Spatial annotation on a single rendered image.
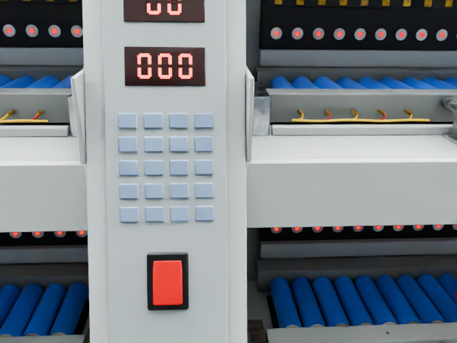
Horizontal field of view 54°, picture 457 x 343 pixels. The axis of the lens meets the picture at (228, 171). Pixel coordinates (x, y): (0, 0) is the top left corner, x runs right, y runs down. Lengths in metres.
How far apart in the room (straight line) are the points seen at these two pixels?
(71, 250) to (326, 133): 0.27
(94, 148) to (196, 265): 0.09
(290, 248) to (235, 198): 0.19
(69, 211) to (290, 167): 0.14
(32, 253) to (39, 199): 0.19
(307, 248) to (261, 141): 0.18
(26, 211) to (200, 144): 0.11
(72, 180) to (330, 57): 0.28
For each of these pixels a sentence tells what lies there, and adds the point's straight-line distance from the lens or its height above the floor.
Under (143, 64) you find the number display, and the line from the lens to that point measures 0.27.
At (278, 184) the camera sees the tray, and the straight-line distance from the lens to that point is 0.27.
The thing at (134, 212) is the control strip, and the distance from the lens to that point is 0.26.
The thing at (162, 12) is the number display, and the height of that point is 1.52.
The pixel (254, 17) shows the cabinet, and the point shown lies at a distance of 0.49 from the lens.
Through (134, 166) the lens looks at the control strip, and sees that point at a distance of 0.26.
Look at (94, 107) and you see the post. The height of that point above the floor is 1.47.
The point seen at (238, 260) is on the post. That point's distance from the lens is 0.27.
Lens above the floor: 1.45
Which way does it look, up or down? 3 degrees down
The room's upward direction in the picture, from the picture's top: straight up
